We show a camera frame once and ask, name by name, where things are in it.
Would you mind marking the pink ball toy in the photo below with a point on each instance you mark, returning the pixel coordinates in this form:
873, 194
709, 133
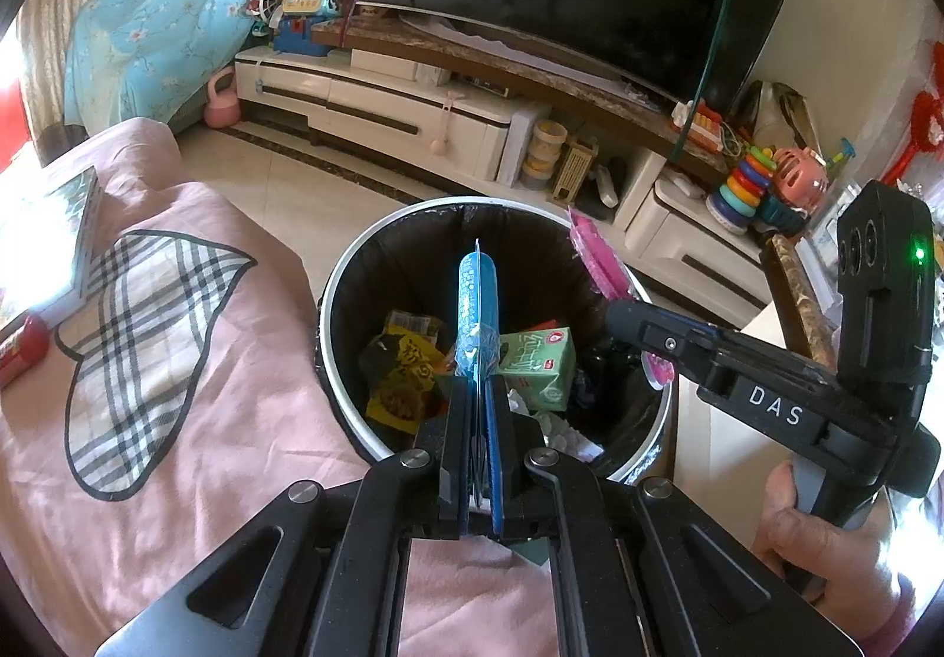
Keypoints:
800, 177

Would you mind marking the white TV cabinet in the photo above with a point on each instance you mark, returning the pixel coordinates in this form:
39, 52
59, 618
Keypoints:
383, 111

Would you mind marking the person's right hand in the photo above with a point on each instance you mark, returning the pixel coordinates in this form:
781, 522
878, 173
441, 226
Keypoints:
826, 554

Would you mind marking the light blue long packet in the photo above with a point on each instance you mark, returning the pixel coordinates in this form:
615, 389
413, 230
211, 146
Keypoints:
476, 303

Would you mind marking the green milk carton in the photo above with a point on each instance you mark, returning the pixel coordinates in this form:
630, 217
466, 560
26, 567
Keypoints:
538, 362

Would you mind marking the book on sofa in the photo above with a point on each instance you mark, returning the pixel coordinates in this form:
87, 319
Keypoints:
44, 236

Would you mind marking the red cylindrical packet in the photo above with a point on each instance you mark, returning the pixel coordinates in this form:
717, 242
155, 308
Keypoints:
22, 351

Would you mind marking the yellow black snack packet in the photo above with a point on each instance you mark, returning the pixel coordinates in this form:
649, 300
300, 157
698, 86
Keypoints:
402, 384

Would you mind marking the stacked yellow containers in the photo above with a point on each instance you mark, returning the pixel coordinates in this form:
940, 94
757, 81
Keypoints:
544, 155

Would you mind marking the brown bag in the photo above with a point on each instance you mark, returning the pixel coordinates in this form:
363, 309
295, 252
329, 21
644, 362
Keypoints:
782, 111

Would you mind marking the blue toy base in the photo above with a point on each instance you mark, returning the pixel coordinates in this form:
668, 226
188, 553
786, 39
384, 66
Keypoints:
295, 37

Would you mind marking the pink hanging spoon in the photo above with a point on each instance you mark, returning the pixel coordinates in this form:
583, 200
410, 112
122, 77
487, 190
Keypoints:
440, 140

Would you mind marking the pink cartoon wrapper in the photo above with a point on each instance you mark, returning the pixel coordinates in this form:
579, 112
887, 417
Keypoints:
601, 258

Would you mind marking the small wooden rack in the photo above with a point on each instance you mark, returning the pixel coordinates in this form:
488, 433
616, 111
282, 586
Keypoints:
574, 170

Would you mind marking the marble top side table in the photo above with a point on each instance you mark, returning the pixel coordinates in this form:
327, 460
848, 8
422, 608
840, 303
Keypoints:
793, 288

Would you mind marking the colourful xylophone toy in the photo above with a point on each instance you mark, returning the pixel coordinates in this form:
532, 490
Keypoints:
697, 126

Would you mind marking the white tissue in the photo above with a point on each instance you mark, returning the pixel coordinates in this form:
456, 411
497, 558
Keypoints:
560, 435

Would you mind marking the blue floral cover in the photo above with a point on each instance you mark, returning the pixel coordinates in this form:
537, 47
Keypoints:
147, 44

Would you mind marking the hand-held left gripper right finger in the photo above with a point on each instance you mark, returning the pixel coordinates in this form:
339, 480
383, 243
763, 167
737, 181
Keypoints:
498, 480

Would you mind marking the white remote control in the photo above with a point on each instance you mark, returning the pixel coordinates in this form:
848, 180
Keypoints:
606, 185

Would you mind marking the pink blanket with plaid heart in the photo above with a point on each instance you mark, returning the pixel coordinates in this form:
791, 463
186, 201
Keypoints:
184, 443

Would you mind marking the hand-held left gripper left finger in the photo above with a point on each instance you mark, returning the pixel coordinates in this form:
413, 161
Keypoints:
457, 480

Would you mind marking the red cloth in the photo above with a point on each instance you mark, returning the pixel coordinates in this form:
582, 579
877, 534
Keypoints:
13, 118

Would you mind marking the red knot ornament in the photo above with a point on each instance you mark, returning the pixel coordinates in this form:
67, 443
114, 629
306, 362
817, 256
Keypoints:
922, 133

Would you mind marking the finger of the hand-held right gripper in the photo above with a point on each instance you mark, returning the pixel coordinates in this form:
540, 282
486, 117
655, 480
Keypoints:
649, 332

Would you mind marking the pink kettlebell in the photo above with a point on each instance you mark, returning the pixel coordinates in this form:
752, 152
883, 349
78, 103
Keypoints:
221, 103

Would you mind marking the white trash bin black liner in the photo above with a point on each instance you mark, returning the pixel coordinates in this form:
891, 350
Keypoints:
346, 406

